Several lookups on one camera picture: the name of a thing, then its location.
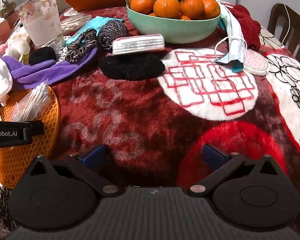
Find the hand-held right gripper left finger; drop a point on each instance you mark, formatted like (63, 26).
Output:
(95, 155)

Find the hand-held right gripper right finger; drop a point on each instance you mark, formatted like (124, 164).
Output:
(212, 155)

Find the purple fleece cloth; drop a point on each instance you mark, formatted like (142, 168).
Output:
(40, 72)

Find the teal packet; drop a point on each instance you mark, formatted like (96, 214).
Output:
(96, 22)

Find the orange honeycomb silicone mat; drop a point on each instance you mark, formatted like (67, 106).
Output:
(12, 160)

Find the bag of cotton swabs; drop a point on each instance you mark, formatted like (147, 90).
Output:
(30, 105)

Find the small black fuzzy scrunchie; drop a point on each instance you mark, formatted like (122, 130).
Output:
(41, 55)

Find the small pink puff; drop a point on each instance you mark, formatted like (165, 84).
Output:
(2, 49)

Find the white fluffy ball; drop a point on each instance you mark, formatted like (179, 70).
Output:
(18, 48)

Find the large black fuzzy headband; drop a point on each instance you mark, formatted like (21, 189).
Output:
(132, 66)

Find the reddish brown box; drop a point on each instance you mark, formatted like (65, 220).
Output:
(0, 32)

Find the dark satin scrunchie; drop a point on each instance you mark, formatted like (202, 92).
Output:
(76, 50)

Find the blue face mask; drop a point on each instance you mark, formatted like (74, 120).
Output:
(236, 47)

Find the clear floral plastic cup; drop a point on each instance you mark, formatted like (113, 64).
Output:
(42, 22)

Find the white tissue packets bundle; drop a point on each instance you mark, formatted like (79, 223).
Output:
(137, 44)

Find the steel wool scrubber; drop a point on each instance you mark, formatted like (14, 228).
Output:
(110, 33)

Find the round beige lace coaster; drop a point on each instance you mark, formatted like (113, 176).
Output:
(75, 23)

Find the red fluffy towel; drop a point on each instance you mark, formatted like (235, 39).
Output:
(250, 30)

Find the mint green bowl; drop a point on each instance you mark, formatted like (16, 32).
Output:
(172, 30)

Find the pile of tangerines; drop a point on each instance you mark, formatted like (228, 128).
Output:
(167, 6)

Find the dark wooden chair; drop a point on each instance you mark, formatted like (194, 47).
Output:
(297, 17)

